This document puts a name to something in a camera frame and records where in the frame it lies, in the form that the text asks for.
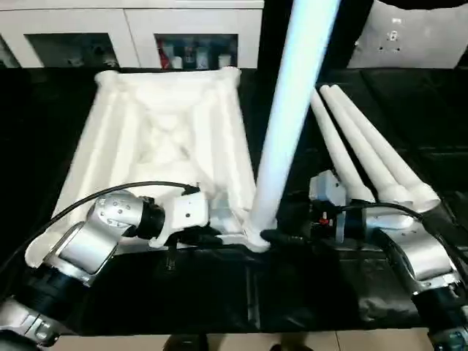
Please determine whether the white plastic table top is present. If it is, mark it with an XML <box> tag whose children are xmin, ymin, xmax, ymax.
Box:
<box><xmin>25</xmin><ymin>65</ymin><xmax>273</xmax><ymax>270</ymax></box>

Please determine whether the white plastic table leg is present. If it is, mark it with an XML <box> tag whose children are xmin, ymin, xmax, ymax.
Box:
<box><xmin>249</xmin><ymin>0</ymin><xmax>343</xmax><ymax>244</ymax></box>
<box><xmin>309</xmin><ymin>89</ymin><xmax>376</xmax><ymax>205</ymax></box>
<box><xmin>319</xmin><ymin>84</ymin><xmax>414</xmax><ymax>204</ymax></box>
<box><xmin>328</xmin><ymin>83</ymin><xmax>442</xmax><ymax>214</ymax></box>

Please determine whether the black work mat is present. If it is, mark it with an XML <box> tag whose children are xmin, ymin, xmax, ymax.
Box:
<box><xmin>0</xmin><ymin>65</ymin><xmax>468</xmax><ymax>337</ymax></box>

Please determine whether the red box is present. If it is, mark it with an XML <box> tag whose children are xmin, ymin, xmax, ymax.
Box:
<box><xmin>158</xmin><ymin>40</ymin><xmax>172</xmax><ymax>69</ymax></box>

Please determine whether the black box with gold label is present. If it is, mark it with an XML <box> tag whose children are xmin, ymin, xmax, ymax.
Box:
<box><xmin>255</xmin><ymin>0</ymin><xmax>370</xmax><ymax>70</ymax></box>

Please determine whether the white cabinet with glass doors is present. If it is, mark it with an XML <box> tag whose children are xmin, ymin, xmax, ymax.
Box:
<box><xmin>0</xmin><ymin>0</ymin><xmax>265</xmax><ymax>69</ymax></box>

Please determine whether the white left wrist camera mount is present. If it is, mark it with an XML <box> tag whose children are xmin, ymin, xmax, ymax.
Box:
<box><xmin>149</xmin><ymin>193</ymin><xmax>213</xmax><ymax>249</ymax></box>

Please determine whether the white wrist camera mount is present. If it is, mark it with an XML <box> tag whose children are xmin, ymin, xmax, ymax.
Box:
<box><xmin>309</xmin><ymin>170</ymin><xmax>348</xmax><ymax>242</ymax></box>
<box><xmin>149</xmin><ymin>193</ymin><xmax>213</xmax><ymax>249</ymax></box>

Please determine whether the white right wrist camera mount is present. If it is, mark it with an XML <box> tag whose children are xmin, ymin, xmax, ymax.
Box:
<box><xmin>309</xmin><ymin>170</ymin><xmax>348</xmax><ymax>242</ymax></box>

